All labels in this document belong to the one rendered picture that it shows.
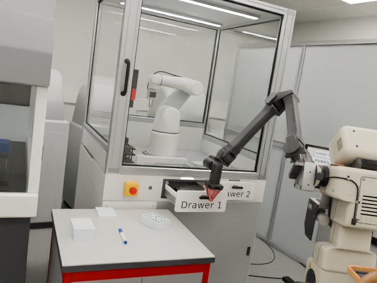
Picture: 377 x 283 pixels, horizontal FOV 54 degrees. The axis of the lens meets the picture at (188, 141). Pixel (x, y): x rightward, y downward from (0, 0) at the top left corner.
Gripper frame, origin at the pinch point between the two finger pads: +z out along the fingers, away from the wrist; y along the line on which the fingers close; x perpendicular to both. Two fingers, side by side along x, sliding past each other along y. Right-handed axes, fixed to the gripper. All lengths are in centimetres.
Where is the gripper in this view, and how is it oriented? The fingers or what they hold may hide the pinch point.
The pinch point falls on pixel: (210, 199)
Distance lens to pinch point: 195.8
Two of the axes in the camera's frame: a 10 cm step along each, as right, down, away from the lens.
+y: -3.8, -2.3, 9.0
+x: -9.1, -1.0, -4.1
